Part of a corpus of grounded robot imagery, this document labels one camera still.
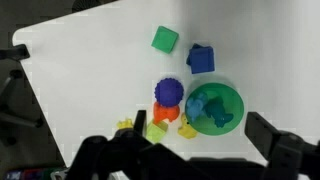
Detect small yellow rubber toy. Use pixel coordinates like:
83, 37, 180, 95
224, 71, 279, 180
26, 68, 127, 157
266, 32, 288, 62
116, 117, 135, 131

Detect light blue rubber elephant toy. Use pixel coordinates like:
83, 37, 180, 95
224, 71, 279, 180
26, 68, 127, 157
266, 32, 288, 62
185, 91, 210, 123

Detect green plastic bowl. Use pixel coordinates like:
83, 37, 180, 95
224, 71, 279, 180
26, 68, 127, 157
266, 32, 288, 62
184, 82, 245, 137

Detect multicoloured object under table edge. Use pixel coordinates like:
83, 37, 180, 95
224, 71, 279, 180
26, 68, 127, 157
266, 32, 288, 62
4, 167, 68, 180

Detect purple spiky ball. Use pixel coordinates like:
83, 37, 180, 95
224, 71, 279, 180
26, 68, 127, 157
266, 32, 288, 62
154, 77, 185, 108

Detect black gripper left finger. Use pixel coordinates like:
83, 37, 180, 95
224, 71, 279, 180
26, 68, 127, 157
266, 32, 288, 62
64, 109, 208, 180

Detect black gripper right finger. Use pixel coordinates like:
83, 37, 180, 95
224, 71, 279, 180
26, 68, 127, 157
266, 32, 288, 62
244, 111, 320, 180

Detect black tripod stand legs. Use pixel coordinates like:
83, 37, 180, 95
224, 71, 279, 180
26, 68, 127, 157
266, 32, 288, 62
0, 69, 45, 148

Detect blue soft cube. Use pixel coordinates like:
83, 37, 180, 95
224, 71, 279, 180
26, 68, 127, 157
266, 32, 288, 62
185, 43, 216, 75

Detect dark blue rubber animal toy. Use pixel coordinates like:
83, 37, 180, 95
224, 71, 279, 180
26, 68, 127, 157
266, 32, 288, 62
203, 96, 235, 129

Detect yellow-green soft cube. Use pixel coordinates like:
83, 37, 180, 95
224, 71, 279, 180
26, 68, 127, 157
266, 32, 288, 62
145, 119, 169, 145

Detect orange rubber animal toy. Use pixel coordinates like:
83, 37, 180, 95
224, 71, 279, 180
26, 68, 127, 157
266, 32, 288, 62
152, 101, 181, 124

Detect green soft cube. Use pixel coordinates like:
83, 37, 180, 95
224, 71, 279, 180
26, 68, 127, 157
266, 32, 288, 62
151, 25, 180, 55

